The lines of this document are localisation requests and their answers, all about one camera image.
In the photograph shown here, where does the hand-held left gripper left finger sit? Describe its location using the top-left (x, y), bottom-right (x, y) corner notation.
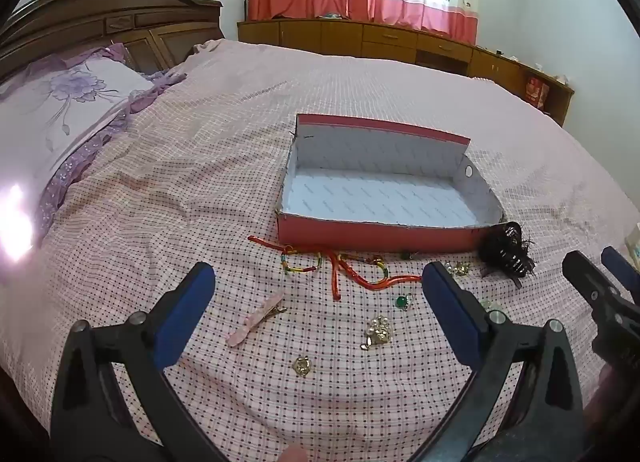
top-left (50, 262), bottom-right (236, 462)

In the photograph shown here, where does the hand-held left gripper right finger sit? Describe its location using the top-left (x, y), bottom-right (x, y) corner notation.
top-left (410, 261), bottom-right (586, 462)

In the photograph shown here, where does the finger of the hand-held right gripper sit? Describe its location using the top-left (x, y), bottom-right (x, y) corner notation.
top-left (601, 246), bottom-right (640, 303)
top-left (562, 251), bottom-right (640, 368)

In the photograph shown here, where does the pink hair clip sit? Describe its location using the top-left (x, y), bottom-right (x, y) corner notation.
top-left (226, 293), bottom-right (288, 347)

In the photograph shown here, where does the gold brooch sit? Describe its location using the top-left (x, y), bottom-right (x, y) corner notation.
top-left (360, 315), bottom-right (394, 351)

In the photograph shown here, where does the multicolour braided bracelet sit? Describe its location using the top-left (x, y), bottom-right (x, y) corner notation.
top-left (340, 253), bottom-right (389, 279)
top-left (280, 247), bottom-right (324, 274)

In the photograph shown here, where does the black feather hair clip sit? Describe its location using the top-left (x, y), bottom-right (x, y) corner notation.
top-left (477, 222), bottom-right (536, 289)

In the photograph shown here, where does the red string bracelet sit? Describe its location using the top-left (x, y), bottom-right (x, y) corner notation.
top-left (248, 235), bottom-right (422, 301)

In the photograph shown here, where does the red cardboard box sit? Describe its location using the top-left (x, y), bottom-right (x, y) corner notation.
top-left (274, 114), bottom-right (505, 254)

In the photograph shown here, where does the red gift bag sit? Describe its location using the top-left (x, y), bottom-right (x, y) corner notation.
top-left (524, 76), bottom-right (550, 108)

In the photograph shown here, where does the purple floral pillow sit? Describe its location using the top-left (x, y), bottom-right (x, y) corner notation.
top-left (0, 42), bottom-right (189, 263)

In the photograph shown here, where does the long wooden cabinet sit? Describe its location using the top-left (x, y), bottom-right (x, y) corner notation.
top-left (236, 17), bottom-right (575, 128)

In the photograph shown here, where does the dark wooden headboard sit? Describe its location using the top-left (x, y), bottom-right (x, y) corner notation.
top-left (0, 0), bottom-right (224, 89)

